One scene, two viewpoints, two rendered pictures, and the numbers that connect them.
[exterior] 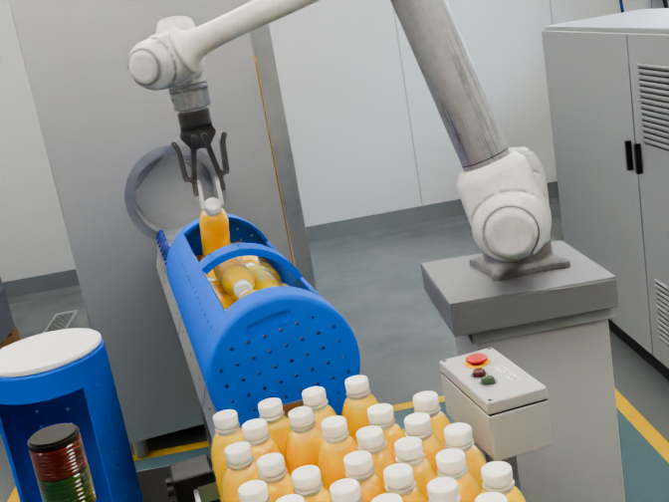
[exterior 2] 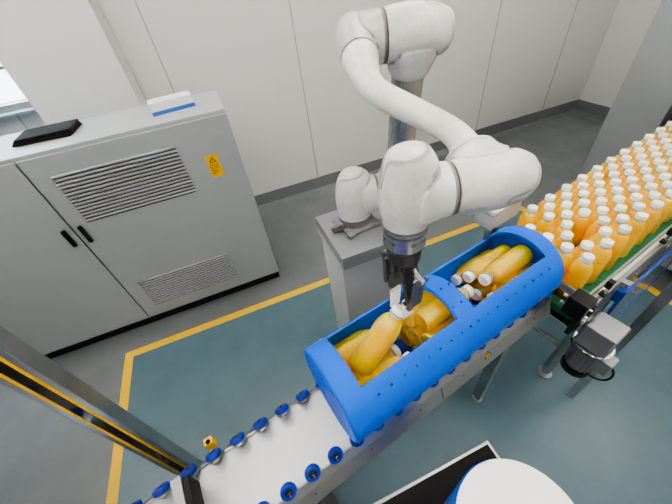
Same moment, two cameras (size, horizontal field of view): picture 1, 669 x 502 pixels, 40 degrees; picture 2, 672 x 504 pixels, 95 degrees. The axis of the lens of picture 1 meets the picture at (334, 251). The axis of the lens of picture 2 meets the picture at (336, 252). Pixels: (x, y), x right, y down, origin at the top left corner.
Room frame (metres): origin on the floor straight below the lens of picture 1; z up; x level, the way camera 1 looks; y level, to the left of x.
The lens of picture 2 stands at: (2.40, 0.70, 1.97)
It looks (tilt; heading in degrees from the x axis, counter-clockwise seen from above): 42 degrees down; 256
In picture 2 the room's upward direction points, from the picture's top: 8 degrees counter-clockwise
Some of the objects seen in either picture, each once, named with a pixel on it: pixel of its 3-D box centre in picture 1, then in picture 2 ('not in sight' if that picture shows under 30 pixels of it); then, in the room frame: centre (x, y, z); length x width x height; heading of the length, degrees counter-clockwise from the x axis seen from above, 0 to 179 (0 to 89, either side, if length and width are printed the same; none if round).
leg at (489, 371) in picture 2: not in sight; (488, 373); (1.55, 0.20, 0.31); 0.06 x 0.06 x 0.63; 13
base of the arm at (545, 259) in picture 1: (514, 252); (352, 219); (2.02, -0.41, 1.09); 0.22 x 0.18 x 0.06; 10
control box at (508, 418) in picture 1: (493, 400); (497, 209); (1.36, -0.21, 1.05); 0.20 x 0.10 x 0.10; 13
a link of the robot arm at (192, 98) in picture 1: (190, 98); (404, 233); (2.15, 0.27, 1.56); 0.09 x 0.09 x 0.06
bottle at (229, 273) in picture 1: (235, 278); (444, 306); (1.97, 0.23, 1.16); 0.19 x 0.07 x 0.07; 13
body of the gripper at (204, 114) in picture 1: (196, 128); (403, 258); (2.15, 0.27, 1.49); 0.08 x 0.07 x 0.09; 102
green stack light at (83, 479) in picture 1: (67, 487); not in sight; (1.05, 0.38, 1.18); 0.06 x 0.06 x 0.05
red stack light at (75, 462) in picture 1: (58, 454); not in sight; (1.05, 0.38, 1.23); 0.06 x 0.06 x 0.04
